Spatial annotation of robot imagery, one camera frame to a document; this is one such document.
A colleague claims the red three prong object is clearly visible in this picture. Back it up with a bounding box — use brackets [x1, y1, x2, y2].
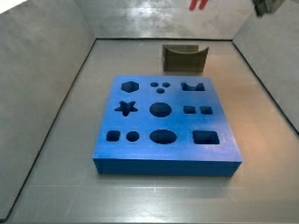
[190, 0, 210, 11]

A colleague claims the blue foam shape board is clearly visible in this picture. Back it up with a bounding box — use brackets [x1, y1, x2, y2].
[93, 75, 243, 177]

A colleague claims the black curved fixture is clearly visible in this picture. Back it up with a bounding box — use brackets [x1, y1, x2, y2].
[163, 45, 210, 72]

